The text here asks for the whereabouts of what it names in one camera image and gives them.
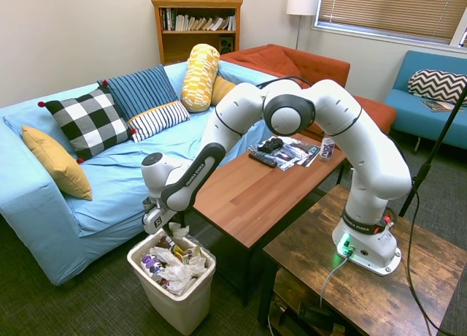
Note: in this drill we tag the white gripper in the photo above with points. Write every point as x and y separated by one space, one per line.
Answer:
157 222

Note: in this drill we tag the large mustard yellow pillow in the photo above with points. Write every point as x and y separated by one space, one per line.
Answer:
58 164

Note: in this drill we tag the black game controller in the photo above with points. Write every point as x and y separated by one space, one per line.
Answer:
270 145

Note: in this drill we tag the row of paperback books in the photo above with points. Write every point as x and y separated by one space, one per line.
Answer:
200 23

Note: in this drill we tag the yellow patterned bolster pillow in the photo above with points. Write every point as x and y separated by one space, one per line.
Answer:
200 76

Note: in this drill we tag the rustic wooden side table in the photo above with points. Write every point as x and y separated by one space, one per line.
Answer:
365 296

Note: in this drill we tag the purple white snack wrapper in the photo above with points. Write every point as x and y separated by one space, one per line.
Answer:
152 263

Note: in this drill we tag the blue striped pillow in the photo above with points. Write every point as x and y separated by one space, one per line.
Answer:
140 91

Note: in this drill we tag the magazine with dark cover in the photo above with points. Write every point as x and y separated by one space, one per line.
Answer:
439 105

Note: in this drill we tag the black remote control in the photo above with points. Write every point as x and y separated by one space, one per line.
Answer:
262 159

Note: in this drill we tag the black power box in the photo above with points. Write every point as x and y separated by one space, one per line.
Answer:
315 312

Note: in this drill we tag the teal sofa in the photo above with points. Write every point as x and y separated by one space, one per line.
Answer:
412 113

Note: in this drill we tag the small mustard yellow pillow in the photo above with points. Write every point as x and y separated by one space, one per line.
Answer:
222 89

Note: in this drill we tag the brown window blinds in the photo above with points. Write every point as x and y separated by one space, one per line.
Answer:
386 11

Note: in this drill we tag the light blue sofa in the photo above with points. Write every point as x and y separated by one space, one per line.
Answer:
120 175

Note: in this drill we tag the white plastic trash bin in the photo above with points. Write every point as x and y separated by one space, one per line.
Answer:
175 307

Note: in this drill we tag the black white checkered pillow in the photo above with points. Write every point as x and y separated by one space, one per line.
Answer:
89 122

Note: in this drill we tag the wooden coffee table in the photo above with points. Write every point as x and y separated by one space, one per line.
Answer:
262 190

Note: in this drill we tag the orange sofa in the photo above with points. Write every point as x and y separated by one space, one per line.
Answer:
313 67

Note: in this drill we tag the black bookshelf speaker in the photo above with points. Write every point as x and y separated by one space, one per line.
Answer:
226 45

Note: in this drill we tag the white navy striped pillow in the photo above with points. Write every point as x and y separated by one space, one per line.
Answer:
157 120

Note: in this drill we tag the white floor lamp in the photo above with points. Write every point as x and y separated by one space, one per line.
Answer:
301 1

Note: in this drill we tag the crumpled white paper trash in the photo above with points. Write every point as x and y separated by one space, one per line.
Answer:
178 272

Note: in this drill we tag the black camera stand pole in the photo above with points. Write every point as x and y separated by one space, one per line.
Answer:
438 142

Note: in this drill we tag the white tissue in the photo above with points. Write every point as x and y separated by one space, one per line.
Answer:
179 230

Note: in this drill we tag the white purple drink can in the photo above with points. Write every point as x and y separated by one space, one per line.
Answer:
327 149

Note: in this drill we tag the black white chevron pillow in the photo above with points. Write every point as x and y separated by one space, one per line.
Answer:
434 85

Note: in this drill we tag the spread glossy magazines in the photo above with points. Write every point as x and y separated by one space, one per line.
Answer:
297 153

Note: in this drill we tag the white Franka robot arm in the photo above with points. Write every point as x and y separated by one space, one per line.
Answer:
346 131

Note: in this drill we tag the wooden bookshelf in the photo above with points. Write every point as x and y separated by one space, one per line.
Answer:
175 47

